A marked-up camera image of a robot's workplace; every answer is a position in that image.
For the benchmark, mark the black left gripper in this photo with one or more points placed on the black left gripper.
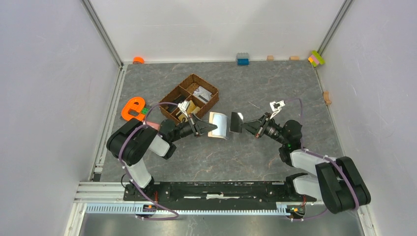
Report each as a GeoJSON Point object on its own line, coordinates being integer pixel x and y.
{"type": "Point", "coordinates": [200, 127]}

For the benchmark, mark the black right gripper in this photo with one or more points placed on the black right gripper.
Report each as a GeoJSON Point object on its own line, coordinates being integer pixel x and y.
{"type": "Point", "coordinates": [256, 127]}

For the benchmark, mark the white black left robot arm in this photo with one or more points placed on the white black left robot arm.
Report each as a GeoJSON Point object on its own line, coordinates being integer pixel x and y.
{"type": "Point", "coordinates": [130, 143]}

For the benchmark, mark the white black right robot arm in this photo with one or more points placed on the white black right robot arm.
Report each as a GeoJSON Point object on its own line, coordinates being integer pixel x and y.
{"type": "Point", "coordinates": [335, 181]}

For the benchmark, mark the silver white card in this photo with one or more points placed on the silver white card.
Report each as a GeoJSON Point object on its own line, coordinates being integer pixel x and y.
{"type": "Point", "coordinates": [202, 94]}

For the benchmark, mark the woven wicker divided basket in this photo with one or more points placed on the woven wicker divided basket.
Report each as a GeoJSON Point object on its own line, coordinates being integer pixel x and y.
{"type": "Point", "coordinates": [184, 91]}

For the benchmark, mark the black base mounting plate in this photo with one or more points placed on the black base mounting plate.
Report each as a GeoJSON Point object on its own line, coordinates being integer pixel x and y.
{"type": "Point", "coordinates": [222, 195]}

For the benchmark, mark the blue toy brick stack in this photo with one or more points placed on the blue toy brick stack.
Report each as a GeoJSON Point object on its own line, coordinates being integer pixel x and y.
{"type": "Point", "coordinates": [242, 59]}

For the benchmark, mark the orange plastic letter toy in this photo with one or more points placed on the orange plastic letter toy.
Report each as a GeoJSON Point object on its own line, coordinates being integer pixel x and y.
{"type": "Point", "coordinates": [133, 109]}

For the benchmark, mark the curved wooden block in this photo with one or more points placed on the curved wooden block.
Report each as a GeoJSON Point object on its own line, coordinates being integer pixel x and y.
{"type": "Point", "coordinates": [326, 98]}

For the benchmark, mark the green pink yellow brick stack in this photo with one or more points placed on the green pink yellow brick stack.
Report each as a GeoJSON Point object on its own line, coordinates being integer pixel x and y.
{"type": "Point", "coordinates": [315, 59]}

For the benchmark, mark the orange round cap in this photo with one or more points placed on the orange round cap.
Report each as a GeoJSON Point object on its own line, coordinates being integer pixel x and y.
{"type": "Point", "coordinates": [138, 60]}

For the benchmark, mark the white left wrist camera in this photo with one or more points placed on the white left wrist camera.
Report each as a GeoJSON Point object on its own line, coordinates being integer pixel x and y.
{"type": "Point", "coordinates": [185, 108]}

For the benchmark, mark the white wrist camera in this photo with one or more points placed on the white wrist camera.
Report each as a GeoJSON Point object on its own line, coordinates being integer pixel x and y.
{"type": "Point", "coordinates": [276, 107]}
{"type": "Point", "coordinates": [185, 108]}

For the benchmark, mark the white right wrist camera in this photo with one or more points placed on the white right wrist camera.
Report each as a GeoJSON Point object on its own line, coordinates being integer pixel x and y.
{"type": "Point", "coordinates": [276, 107]}

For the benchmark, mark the aluminium frame rail left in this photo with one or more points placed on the aluminium frame rail left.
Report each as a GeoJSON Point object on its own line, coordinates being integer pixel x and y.
{"type": "Point", "coordinates": [102, 32]}

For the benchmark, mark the aluminium frame rail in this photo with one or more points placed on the aluminium frame rail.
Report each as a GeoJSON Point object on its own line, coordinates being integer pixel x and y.
{"type": "Point", "coordinates": [346, 5]}
{"type": "Point", "coordinates": [102, 32]}

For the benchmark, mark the aluminium frame rail right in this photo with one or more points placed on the aluminium frame rail right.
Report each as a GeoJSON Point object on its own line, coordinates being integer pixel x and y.
{"type": "Point", "coordinates": [346, 5]}

